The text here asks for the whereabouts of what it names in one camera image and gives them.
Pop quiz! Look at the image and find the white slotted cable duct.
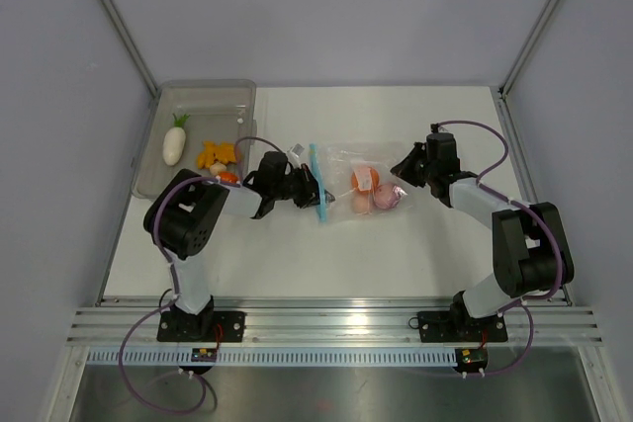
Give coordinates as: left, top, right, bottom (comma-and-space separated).
87, 347, 457, 368

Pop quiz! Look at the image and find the controller board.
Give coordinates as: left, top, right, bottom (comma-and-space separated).
456, 348, 489, 371
191, 348, 218, 364

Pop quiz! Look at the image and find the orange fake fruit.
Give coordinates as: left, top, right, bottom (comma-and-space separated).
218, 171, 240, 184
351, 165, 380, 194

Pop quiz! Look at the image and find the left controller board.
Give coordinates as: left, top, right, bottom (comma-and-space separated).
191, 348, 218, 364

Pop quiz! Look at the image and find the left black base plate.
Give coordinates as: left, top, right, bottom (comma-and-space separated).
156, 308, 245, 343

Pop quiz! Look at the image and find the white fake radish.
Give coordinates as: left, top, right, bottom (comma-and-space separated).
162, 114, 190, 166

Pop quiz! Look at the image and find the clear plastic container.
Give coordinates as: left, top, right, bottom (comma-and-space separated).
132, 79, 256, 200

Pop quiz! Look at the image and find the right frame post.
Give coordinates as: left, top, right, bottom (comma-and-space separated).
498, 0, 564, 101

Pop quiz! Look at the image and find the aluminium mounting rail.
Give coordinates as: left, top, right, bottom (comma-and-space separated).
66, 296, 602, 347

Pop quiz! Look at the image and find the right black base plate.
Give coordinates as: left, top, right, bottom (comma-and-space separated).
416, 310, 508, 343

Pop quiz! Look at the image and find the left frame post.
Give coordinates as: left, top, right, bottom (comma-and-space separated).
98, 0, 158, 98

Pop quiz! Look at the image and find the zip top bag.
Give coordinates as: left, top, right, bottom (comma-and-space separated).
309, 141, 415, 224

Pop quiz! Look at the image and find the frame post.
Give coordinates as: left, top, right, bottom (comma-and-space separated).
498, 0, 564, 101
98, 0, 158, 98

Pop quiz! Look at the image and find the golden fake pastry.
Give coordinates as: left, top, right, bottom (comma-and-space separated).
196, 141, 236, 169

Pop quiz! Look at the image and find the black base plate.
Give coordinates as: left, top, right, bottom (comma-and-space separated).
416, 310, 508, 343
156, 308, 245, 343

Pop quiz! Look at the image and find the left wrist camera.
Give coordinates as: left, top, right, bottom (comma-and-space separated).
286, 143, 305, 168

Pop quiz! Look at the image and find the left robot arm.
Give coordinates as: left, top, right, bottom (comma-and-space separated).
143, 151, 330, 342

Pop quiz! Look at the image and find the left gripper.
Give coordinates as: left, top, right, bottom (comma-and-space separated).
271, 163, 334, 209

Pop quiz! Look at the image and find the peach fake egg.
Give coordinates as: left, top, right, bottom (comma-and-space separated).
351, 194, 373, 215

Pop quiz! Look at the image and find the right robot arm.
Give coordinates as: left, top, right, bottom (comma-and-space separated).
391, 124, 575, 343

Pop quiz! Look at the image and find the right controller board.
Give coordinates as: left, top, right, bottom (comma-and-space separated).
456, 348, 489, 371

